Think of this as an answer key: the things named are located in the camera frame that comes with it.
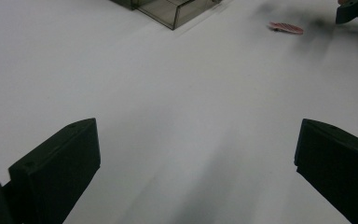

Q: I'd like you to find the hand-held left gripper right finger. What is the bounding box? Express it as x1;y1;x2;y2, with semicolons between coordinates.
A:
294;118;358;224

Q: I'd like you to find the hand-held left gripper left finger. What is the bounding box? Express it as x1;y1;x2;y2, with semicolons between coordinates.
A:
7;118;102;224

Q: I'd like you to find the red striped packet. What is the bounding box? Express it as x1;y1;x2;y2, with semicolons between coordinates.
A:
268;21;305;35

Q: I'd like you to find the clear smoky plastic box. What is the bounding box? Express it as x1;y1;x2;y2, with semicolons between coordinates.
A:
110;0;223;31

